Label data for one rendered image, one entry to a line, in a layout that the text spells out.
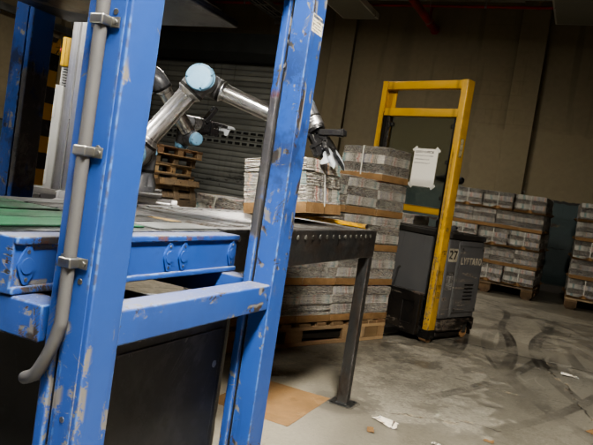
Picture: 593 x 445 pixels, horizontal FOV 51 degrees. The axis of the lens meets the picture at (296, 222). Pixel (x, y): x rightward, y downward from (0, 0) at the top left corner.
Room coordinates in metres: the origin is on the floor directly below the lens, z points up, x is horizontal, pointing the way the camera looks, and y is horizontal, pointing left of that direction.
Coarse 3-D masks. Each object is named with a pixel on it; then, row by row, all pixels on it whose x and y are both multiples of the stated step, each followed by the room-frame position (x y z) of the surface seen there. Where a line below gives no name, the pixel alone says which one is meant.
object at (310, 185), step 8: (248, 160) 2.60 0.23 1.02; (256, 160) 2.58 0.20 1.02; (304, 160) 2.49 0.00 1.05; (312, 160) 2.54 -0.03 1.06; (320, 160) 2.62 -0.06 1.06; (248, 168) 2.60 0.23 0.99; (256, 168) 2.58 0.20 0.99; (304, 168) 2.49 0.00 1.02; (312, 168) 2.55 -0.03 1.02; (320, 168) 2.61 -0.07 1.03; (248, 176) 2.60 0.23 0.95; (256, 176) 2.59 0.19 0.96; (304, 176) 2.50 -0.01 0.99; (312, 176) 2.55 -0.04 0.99; (320, 176) 2.63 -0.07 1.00; (248, 184) 2.60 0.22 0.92; (256, 184) 2.58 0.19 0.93; (304, 184) 2.49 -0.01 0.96; (312, 184) 2.55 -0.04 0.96; (320, 184) 2.62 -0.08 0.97; (248, 192) 2.60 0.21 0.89; (304, 192) 2.49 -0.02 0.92; (312, 192) 2.55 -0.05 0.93; (248, 200) 2.59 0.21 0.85; (296, 200) 2.50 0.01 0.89; (304, 200) 2.48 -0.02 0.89; (312, 200) 2.55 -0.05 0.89
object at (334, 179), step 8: (328, 168) 2.70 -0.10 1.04; (336, 168) 2.78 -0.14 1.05; (328, 176) 2.70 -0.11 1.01; (336, 176) 2.78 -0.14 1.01; (328, 184) 2.70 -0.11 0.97; (336, 184) 2.78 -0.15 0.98; (328, 192) 2.71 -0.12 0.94; (336, 192) 2.79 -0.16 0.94; (328, 200) 2.71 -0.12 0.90; (336, 200) 2.79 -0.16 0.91
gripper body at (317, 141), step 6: (318, 126) 2.64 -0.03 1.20; (324, 126) 2.66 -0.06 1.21; (312, 132) 2.67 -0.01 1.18; (318, 132) 2.66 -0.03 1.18; (312, 138) 2.67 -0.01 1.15; (318, 138) 2.66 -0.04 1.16; (324, 138) 2.63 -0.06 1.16; (312, 144) 2.65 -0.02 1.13; (318, 144) 2.64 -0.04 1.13; (330, 144) 2.64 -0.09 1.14; (312, 150) 2.66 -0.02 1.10; (318, 150) 2.64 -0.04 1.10; (324, 150) 2.63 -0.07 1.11; (318, 156) 2.66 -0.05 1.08
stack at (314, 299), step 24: (336, 216) 3.85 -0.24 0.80; (360, 216) 4.01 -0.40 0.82; (312, 264) 3.75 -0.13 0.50; (336, 264) 3.88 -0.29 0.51; (288, 288) 3.62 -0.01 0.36; (312, 288) 3.77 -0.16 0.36; (336, 288) 3.92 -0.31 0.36; (288, 312) 3.64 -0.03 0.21; (312, 312) 3.80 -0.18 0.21; (336, 312) 3.94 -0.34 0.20; (288, 336) 3.66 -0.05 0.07
